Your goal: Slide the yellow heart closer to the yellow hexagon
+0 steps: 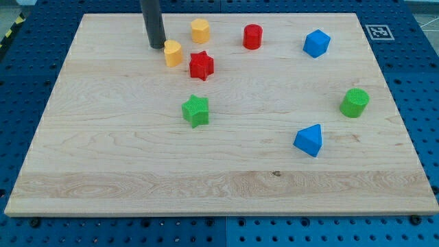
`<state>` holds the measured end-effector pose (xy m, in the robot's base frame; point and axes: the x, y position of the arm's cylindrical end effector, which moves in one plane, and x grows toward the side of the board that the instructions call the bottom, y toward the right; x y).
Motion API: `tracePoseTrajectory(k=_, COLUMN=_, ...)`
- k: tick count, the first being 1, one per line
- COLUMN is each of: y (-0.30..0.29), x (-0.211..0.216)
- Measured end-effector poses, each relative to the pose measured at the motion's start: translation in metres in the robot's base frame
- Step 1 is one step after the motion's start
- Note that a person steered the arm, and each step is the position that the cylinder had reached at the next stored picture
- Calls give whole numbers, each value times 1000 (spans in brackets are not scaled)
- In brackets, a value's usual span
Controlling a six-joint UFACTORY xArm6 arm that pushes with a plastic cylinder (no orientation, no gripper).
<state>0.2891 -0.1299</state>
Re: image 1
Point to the red star block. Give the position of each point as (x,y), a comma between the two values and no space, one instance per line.
(201,65)

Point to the yellow black hazard tape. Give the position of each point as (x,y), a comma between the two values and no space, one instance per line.
(13,30)

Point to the light wooden board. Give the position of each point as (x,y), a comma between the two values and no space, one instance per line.
(112,141)

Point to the yellow hexagon block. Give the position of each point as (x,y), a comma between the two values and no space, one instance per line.
(200,31)

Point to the green cylinder block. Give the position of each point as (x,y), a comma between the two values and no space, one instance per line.
(354,102)

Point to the green star block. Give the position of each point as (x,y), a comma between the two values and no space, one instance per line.
(196,111)

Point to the yellow heart block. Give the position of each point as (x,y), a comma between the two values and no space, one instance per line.
(173,53)

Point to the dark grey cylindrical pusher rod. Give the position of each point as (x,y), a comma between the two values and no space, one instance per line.
(152,15)

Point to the blue cube block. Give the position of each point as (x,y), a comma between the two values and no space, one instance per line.
(316,43)

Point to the red cylinder block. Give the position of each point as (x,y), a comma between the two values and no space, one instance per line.
(252,36)

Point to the white fiducial marker tag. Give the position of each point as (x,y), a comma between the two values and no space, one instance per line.
(379,32)

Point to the blue triangular prism block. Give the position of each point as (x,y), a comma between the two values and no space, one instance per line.
(309,140)

